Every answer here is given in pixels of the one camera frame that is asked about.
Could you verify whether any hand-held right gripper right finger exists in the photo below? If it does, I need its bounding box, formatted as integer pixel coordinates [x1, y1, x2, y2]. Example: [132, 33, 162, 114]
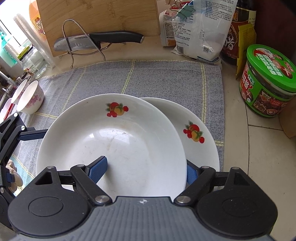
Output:
[174, 159, 249, 207]

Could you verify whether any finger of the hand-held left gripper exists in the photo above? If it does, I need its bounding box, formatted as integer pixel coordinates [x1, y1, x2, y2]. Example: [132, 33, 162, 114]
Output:
[0, 173, 17, 209]
[0, 113, 48, 163]

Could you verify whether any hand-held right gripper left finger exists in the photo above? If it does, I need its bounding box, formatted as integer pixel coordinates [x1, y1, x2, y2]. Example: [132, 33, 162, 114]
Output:
[35, 156, 112, 207]

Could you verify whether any white fruit-print plate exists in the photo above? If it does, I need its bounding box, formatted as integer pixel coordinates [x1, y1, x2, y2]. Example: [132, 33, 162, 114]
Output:
[36, 93, 188, 197]
[139, 97, 220, 186]

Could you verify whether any white pink-flower bowl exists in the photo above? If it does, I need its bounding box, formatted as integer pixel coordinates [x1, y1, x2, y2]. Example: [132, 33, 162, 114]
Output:
[17, 80, 44, 114]
[11, 79, 29, 104]
[0, 98, 13, 121]

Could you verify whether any metal faucet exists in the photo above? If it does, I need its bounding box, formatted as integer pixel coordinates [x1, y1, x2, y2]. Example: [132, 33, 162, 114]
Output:
[0, 70, 16, 93]

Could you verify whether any clear glass jar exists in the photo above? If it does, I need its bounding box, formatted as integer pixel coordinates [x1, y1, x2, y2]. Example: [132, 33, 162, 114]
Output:
[18, 45, 50, 79]

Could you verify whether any green detergent bottle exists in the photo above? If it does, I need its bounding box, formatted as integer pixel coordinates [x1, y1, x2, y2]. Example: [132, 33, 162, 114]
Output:
[0, 31, 18, 67]

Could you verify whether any large plastic wrap roll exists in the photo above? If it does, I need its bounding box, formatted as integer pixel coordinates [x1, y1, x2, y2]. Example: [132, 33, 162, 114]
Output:
[14, 14, 56, 69]

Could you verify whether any grey teal checked dish towel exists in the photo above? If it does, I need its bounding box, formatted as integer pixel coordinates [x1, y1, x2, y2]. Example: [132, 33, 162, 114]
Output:
[9, 60, 225, 193]

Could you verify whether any yellow-lid spice jar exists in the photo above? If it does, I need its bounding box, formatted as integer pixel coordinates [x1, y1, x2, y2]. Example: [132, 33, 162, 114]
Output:
[279, 102, 296, 138]

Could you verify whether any green-lid sauce jar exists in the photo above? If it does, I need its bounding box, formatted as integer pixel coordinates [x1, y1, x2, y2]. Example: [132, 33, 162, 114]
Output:
[239, 44, 296, 118]

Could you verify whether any orange cooking wine jug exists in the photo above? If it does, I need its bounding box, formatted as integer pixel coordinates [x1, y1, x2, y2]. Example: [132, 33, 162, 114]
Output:
[29, 0, 47, 35]

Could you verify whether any yellow seasoning packet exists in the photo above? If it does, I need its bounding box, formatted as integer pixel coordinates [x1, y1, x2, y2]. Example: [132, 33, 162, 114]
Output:
[235, 23, 257, 80]

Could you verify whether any bamboo cutting board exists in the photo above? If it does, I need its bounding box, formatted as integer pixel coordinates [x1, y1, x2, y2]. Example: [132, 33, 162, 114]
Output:
[36, 0, 161, 57]

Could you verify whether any white bag with blue print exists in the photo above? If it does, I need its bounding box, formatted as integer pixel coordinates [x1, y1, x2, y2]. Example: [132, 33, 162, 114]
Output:
[172, 0, 238, 65]

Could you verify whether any white bag with orange print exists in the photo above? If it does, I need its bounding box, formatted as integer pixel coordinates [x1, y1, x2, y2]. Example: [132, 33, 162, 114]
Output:
[159, 5, 183, 48]

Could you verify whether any dark soy sauce bottle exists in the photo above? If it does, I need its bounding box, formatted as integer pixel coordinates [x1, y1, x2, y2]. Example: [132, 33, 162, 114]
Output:
[220, 0, 257, 66]

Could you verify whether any green binder clip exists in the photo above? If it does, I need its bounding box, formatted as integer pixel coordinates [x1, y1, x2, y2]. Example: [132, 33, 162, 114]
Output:
[176, 2, 197, 19]

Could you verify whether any dark red knife block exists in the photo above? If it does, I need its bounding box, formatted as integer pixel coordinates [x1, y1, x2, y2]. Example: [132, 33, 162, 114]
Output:
[253, 0, 296, 54]

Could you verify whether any steel wire board rack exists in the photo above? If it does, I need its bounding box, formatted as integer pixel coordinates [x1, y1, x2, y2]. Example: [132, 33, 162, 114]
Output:
[62, 20, 109, 68]

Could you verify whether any black-handled kitchen knife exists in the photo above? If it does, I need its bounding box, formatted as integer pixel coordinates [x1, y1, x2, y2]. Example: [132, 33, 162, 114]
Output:
[54, 31, 144, 52]

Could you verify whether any metal-handled binder clip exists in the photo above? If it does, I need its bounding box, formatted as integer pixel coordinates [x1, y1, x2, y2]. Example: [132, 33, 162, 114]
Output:
[170, 0, 184, 11]

